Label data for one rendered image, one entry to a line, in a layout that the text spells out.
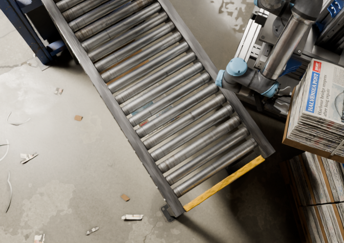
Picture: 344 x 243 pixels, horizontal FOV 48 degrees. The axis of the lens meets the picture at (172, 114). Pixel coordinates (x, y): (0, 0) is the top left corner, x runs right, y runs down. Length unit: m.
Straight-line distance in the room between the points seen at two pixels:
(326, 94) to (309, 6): 0.33
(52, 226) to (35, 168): 0.39
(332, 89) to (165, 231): 1.46
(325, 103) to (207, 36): 1.53
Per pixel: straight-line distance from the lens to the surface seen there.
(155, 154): 1.77
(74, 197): 2.61
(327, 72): 1.61
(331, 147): 1.60
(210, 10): 2.97
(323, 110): 1.48
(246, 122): 1.85
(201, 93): 1.85
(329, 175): 2.05
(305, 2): 1.46
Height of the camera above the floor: 2.55
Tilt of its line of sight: 75 degrees down
